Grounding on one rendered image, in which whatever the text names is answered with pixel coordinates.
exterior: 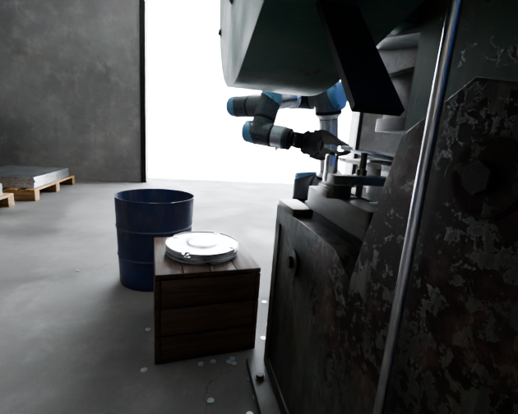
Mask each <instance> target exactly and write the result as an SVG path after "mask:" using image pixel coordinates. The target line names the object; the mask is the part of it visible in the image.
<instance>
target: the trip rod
mask: <svg viewBox="0 0 518 414"><path fill-rule="evenodd" d="M463 1H464V0H448V5H447V9H446V18H445V22H444V27H443V31H442V40H441V45H440V49H439V54H438V59H437V67H436V71H435V76H434V81H433V86H432V94H431V98H430V104H429V108H428V116H427V121H426V126H425V130H424V135H423V143H422V148H421V153H420V157H419V165H418V170H417V175H416V179H415V184H414V193H413V197H412V201H411V206H410V211H409V219H408V224H407V228H406V234H405V242H404V246H403V251H402V256H401V260H400V268H399V273H398V278H397V283H396V287H395V295H394V300H393V305H392V309H391V317H390V323H389V327H388V332H387V336H386V345H385V349H384V354H383V358H382V367H381V372H380V376H379V381H378V386H377V394H376V398H375V403H374V408H373V413H372V414H384V411H385V405H386V398H387V394H388V389H389V384H390V380H391V372H392V368H393V363H394V359H395V351H396V347H397V343H398V337H399V333H400V326H401V321H402V316H403V312H404V308H405V300H406V296H407V291H408V286H409V279H410V275H411V269H412V265H413V261H414V253H415V248H416V244H417V240H418V235H419V228H420V223H421V218H422V214H423V207H424V201H425V197H426V193H427V189H428V180H429V176H430V172H431V167H432V160H433V155H434V150H435V146H436V142H437V133H438V129H439V125H440V121H441V116H442V108H443V104H444V99H445V95H446V87H447V82H448V78H449V74H450V69H451V61H452V57H453V53H454V48H455V44H456V36H457V31H458V27H459V23H460V14H461V10H462V6H463Z"/></svg>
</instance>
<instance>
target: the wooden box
mask: <svg viewBox="0 0 518 414"><path fill-rule="evenodd" d="M230 236H231V237H234V238H235V239H236V240H237V241H238V254H237V255H236V256H235V257H234V258H233V259H231V260H229V261H226V262H224V263H220V264H210V263H205V264H207V265H196V264H184V263H180V262H177V261H175V260H172V259H170V258H169V257H168V256H167V254H166V241H167V239H168V237H154V340H155V365H156V364H159V363H160V364H164V363H169V362H174V361H183V360H188V359H193V358H199V357H208V356H214V355H219V354H224V353H229V352H239V351H244V350H249V349H250V348H251V349H252V348H255V340H256V330H257V325H256V323H257V310H258V298H259V289H260V278H261V273H260V272H261V267H260V266H259V265H258V263H257V262H256V261H255V260H254V259H253V258H252V256H251V255H250V254H249V253H248V251H247V250H246V249H245V248H244V246H243V245H242V244H241V242H240V241H239V240H238V239H237V238H236V236H235V235H230Z"/></svg>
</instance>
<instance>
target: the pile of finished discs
mask: <svg viewBox="0 0 518 414"><path fill-rule="evenodd" d="M213 234H216V233H215V232H209V231H192V232H181V233H178V234H175V235H173V237H171V238H170V237H169V238H168V239H167V241H166V254H167V256H168V257H169V258H170V259H172V260H175V261H177V262H180V263H184V264H189V265H207V264H205V263H210V264H209V265H215V264H220V263H224V262H226V261H229V260H231V259H233V258H234V257H235V256H236V255H237V254H238V241H237V240H236V239H235V238H234V237H231V236H230V235H227V234H224V233H220V234H219V233H217V235H213Z"/></svg>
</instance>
